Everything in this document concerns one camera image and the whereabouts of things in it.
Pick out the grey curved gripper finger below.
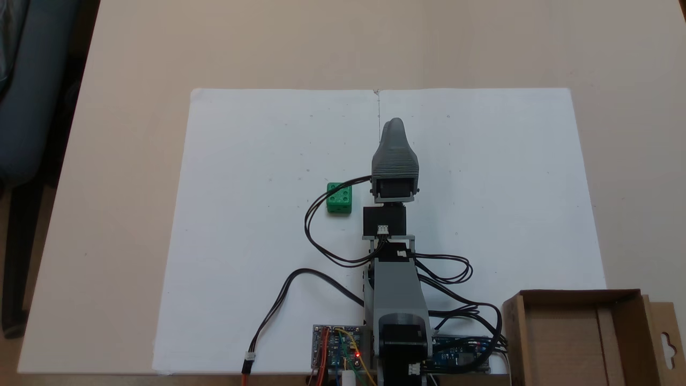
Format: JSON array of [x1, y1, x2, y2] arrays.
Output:
[[375, 118, 416, 157]]

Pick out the white paper sheet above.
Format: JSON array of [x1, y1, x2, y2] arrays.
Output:
[[375, 87, 607, 376], [152, 88, 381, 376]]

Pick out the circuit board with red LED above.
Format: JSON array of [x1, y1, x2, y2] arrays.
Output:
[[312, 324, 371, 373]]

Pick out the blue circuit board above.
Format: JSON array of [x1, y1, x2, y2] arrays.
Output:
[[431, 335, 491, 374]]

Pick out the brown cardboard box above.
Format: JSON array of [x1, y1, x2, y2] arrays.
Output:
[[502, 289, 686, 386]]

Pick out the dark blue chair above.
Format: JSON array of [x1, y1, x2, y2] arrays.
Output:
[[0, 0, 89, 339]]

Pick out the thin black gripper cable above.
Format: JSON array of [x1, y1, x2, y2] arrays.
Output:
[[304, 175, 384, 267]]

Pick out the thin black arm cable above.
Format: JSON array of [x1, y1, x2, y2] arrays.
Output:
[[413, 252, 474, 285], [418, 273, 508, 372]]

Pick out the yellow wire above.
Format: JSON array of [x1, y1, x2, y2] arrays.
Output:
[[335, 328, 377, 386]]

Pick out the red and orange wires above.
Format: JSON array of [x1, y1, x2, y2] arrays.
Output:
[[308, 328, 331, 386]]

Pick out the thin grey power cable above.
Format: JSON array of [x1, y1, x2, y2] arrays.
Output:
[[490, 347, 512, 377]]

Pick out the black cable with white connector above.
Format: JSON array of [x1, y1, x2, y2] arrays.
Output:
[[240, 268, 366, 386]]

